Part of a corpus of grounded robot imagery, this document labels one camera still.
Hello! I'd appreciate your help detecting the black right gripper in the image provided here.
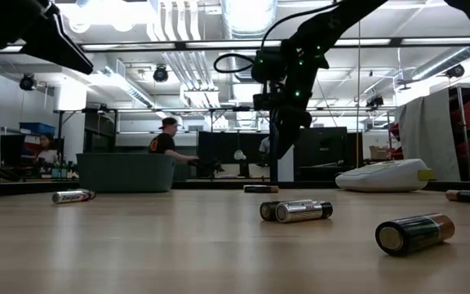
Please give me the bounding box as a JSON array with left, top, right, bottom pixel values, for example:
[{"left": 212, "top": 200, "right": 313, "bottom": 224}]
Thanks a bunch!
[{"left": 253, "top": 40, "right": 330, "bottom": 160}]

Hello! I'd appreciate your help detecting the black monitor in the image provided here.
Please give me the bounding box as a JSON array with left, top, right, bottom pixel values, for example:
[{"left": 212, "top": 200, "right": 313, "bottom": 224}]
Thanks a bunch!
[{"left": 299, "top": 127, "right": 348, "bottom": 168}]

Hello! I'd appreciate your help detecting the small white desk lamp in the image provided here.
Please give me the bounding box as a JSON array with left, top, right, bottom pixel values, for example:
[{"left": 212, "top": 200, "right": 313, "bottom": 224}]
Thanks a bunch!
[{"left": 233, "top": 149, "right": 251, "bottom": 177}]

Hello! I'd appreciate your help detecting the blue bin on shelf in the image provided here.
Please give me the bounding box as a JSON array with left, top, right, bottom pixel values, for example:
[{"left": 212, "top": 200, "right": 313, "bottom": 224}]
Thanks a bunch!
[{"left": 18, "top": 122, "right": 56, "bottom": 137}]

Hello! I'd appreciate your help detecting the black desk equipment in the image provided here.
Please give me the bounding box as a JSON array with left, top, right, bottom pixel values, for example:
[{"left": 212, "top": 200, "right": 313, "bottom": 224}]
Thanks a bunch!
[{"left": 188, "top": 158, "right": 226, "bottom": 177}]

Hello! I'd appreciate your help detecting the cardboard box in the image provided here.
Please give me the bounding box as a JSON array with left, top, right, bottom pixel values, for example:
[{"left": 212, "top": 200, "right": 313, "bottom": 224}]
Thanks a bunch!
[{"left": 368, "top": 145, "right": 392, "bottom": 161}]

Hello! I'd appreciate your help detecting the white label maker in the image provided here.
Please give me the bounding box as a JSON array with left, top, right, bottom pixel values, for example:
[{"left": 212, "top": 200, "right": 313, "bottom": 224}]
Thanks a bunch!
[{"left": 335, "top": 158, "right": 435, "bottom": 194}]

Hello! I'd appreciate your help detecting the long black linear ceiling light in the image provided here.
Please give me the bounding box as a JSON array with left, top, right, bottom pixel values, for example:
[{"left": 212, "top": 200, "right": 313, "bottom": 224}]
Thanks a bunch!
[{"left": 0, "top": 37, "right": 470, "bottom": 55}]

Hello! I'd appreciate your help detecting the grey hanging cloth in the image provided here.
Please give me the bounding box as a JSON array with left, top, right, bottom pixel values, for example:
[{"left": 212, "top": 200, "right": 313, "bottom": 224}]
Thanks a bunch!
[{"left": 396, "top": 88, "right": 463, "bottom": 183}]

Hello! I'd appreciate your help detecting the teal deep plastic bin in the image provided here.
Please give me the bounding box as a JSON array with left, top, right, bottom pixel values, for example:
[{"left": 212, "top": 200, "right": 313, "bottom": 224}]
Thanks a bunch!
[{"left": 75, "top": 152, "right": 177, "bottom": 194}]

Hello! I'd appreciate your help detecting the thin dark hanging cable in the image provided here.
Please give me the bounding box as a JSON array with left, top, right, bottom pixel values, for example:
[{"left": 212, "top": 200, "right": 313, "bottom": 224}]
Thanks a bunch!
[{"left": 356, "top": 16, "right": 361, "bottom": 169}]

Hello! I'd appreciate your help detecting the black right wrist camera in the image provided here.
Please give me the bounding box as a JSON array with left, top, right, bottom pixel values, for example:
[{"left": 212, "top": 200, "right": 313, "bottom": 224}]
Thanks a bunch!
[{"left": 251, "top": 47, "right": 289, "bottom": 85}]

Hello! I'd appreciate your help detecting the round silver air duct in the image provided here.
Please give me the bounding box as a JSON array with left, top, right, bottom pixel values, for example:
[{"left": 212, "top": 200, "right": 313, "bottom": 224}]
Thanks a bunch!
[{"left": 220, "top": 0, "right": 279, "bottom": 82}]

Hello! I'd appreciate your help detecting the black aluminium table frame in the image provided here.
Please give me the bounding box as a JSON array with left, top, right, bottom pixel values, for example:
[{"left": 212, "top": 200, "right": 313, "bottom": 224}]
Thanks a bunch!
[{"left": 0, "top": 179, "right": 470, "bottom": 199}]

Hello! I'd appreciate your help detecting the slanted silver air duct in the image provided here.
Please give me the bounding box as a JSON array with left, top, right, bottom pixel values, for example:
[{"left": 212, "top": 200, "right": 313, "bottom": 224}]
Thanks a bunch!
[{"left": 410, "top": 45, "right": 470, "bottom": 82}]

